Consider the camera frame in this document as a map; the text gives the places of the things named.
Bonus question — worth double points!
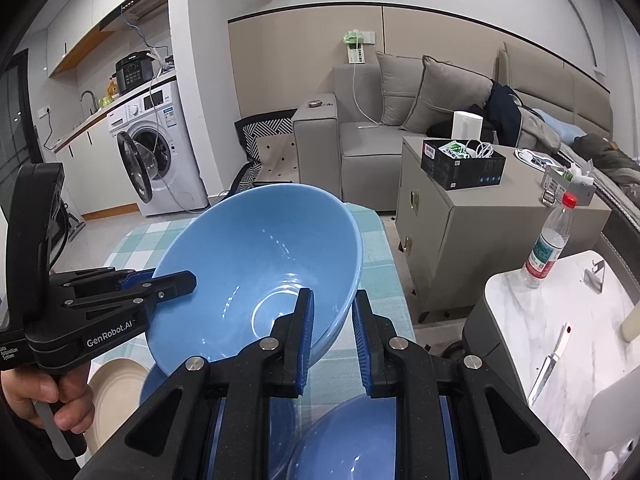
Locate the tan plate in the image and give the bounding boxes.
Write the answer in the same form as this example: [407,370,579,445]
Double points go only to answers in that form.
[87,357,151,453]

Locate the dark clothing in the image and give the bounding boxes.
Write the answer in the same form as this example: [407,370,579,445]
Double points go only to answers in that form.
[487,80,523,148]

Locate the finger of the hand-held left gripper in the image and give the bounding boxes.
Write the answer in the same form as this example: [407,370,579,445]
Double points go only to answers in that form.
[50,267,156,297]
[60,270,197,317]

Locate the white marble table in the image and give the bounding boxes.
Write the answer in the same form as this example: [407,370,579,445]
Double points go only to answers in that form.
[462,250,640,480]

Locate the white kitchen counter cabinets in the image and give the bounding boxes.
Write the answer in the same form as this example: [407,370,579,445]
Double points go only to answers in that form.
[52,110,141,221]

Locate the grey cushion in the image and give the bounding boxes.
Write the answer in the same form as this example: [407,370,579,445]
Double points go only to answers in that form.
[400,55,493,133]
[376,51,426,127]

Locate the kitchen knife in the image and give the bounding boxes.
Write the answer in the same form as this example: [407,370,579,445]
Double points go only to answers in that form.
[527,322,572,407]

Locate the person's left hand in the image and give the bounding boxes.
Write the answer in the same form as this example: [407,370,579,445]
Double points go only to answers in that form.
[0,369,96,433]

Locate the white washing machine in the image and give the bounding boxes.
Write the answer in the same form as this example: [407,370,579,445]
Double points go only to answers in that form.
[107,76,210,218]

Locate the white small box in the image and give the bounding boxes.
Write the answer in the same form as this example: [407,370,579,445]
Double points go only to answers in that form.
[451,111,485,141]

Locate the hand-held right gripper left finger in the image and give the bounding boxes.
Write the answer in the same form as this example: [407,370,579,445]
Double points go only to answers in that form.
[75,289,317,480]

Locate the white wall cabinets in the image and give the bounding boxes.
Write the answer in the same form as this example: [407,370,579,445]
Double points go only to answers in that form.
[47,0,168,78]

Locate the black open box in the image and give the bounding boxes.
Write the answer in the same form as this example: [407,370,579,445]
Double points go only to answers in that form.
[420,139,507,191]

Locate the wall outlet with green charger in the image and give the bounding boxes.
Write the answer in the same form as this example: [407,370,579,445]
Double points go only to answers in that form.
[342,29,375,65]

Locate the blue bowl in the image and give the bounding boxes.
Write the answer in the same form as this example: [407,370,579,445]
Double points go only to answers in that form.
[147,183,364,377]
[285,394,461,480]
[139,367,301,480]

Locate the person's left forearm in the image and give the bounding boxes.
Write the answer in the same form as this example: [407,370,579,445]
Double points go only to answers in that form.
[0,410,86,480]

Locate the plastic water bottle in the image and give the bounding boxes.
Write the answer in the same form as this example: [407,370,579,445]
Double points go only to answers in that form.
[520,192,578,289]

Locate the small metal stand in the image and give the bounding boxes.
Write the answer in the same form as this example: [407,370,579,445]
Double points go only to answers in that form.
[584,257,607,293]

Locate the black pressure cooker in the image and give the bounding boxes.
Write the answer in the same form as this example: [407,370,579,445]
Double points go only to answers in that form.
[115,50,156,95]

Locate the white chair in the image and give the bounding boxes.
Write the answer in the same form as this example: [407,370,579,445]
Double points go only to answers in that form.
[585,370,640,456]

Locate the range hood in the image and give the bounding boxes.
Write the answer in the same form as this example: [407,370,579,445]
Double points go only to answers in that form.
[97,0,170,36]

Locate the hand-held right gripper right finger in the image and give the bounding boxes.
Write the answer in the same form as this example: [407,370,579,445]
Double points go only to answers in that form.
[351,291,593,480]

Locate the grey sofa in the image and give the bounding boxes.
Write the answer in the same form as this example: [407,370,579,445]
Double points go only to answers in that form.
[291,50,616,211]

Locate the grey side cabinet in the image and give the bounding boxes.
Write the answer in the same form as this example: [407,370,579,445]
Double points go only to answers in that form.
[395,135,613,323]

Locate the white charging cable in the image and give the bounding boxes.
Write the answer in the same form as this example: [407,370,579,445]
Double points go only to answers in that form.
[352,62,383,128]

